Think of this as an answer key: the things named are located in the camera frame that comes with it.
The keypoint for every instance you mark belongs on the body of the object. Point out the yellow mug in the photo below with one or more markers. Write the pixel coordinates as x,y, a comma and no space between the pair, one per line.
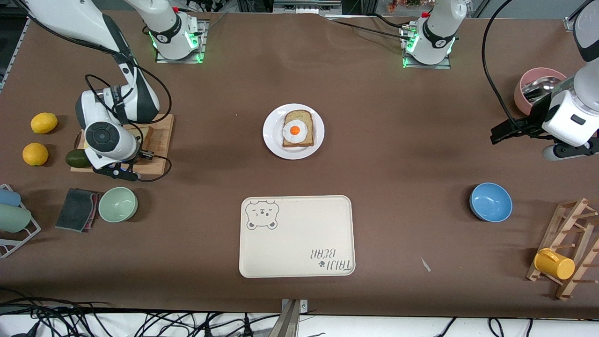
557,266

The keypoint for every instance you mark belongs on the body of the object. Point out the mint green bowl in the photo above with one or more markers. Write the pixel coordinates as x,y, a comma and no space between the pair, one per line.
117,204

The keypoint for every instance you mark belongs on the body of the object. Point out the pale green cup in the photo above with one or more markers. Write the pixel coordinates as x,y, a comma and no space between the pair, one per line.
14,218

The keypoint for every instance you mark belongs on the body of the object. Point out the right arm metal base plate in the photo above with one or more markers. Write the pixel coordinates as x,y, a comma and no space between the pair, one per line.
180,61

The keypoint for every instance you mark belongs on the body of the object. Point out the cream bear print tray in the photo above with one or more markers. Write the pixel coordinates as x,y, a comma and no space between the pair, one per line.
299,238

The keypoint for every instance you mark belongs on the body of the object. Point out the metal scoop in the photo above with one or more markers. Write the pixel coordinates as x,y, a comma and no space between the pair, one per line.
540,86

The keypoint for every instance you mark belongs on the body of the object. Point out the plain bread slice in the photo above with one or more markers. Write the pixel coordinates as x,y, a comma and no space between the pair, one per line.
147,135

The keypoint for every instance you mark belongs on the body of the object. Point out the bamboo cutting board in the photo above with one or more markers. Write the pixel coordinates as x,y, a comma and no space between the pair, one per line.
164,140

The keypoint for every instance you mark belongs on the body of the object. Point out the aluminium frame corner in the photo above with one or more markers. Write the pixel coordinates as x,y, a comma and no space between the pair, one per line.
568,21

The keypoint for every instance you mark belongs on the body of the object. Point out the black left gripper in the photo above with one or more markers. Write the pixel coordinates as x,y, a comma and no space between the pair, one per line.
535,117

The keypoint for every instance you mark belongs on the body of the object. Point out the fried egg toy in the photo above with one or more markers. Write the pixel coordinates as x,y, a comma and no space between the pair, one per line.
295,130

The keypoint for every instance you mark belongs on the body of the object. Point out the small grey tape scrap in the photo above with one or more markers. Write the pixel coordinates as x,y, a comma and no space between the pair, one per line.
426,265

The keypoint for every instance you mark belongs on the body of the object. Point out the wooden peg rack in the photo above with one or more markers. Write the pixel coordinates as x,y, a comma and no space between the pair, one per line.
564,290

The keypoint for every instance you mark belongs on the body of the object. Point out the blue cup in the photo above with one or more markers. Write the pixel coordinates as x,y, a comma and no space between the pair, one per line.
9,197

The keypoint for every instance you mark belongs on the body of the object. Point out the yellow lemon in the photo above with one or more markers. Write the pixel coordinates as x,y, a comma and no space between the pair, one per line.
43,124
35,154

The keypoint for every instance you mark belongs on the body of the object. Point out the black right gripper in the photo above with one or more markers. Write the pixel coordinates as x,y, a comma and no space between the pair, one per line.
137,157

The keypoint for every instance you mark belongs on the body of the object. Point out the pink bowl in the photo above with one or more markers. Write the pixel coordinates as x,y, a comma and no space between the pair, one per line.
522,96

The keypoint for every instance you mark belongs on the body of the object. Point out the blue bowl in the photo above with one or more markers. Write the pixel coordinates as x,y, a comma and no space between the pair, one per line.
491,202

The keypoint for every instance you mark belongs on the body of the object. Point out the round white plate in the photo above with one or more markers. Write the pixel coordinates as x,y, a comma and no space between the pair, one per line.
271,140

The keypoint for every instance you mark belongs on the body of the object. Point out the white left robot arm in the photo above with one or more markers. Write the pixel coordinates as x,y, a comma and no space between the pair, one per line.
437,32

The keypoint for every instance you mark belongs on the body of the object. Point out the pink cloth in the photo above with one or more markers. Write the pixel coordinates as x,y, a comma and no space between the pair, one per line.
97,201

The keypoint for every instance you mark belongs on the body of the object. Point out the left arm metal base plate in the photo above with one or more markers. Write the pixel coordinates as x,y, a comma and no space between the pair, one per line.
426,67

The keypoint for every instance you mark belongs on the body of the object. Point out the metal clamp bracket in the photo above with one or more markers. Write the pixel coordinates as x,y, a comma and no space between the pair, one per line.
288,323

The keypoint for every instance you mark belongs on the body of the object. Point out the grey box behind table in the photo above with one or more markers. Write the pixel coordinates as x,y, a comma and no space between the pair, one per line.
304,5

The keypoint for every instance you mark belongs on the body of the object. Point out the dark grey cloth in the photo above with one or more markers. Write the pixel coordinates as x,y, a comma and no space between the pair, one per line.
75,209

